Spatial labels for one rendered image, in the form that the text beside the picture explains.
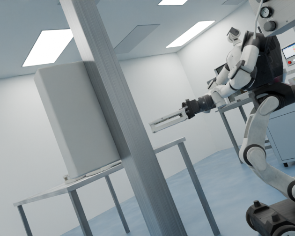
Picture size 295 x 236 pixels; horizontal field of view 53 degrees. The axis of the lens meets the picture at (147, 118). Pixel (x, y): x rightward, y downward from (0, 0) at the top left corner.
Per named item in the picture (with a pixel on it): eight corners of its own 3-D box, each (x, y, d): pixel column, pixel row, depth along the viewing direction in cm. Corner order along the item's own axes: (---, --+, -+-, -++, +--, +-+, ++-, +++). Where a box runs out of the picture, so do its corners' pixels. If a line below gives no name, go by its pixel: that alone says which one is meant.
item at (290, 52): (299, 95, 363) (279, 48, 368) (302, 93, 369) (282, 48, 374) (318, 88, 345) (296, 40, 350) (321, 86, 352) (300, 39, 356)
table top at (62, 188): (14, 206, 295) (12, 203, 295) (105, 168, 364) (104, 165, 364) (68, 192, 179) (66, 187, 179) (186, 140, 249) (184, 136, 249)
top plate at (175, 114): (182, 113, 210) (181, 111, 210) (185, 110, 185) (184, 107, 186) (151, 126, 211) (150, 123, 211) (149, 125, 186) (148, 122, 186)
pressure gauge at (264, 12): (261, 20, 100) (257, 10, 100) (264, 20, 101) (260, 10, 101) (271, 14, 97) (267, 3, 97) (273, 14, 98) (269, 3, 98)
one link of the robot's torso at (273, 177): (304, 185, 200) (247, 140, 204) (319, 191, 180) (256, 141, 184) (289, 203, 200) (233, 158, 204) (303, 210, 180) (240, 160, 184)
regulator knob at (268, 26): (265, 33, 99) (260, 21, 99) (269, 33, 100) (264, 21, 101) (273, 28, 96) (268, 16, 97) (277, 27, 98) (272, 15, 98)
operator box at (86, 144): (70, 180, 69) (32, 78, 71) (129, 155, 78) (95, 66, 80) (77, 177, 64) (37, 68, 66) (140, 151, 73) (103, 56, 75)
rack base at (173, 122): (185, 120, 210) (184, 117, 210) (188, 118, 185) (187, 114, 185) (153, 133, 210) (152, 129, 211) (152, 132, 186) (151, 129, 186)
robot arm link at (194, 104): (184, 99, 187) (202, 92, 185) (185, 99, 197) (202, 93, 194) (191, 117, 186) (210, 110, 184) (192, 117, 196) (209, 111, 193)
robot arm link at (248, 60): (258, 81, 158) (265, 51, 168) (237, 69, 156) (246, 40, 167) (245, 91, 168) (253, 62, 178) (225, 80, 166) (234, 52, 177)
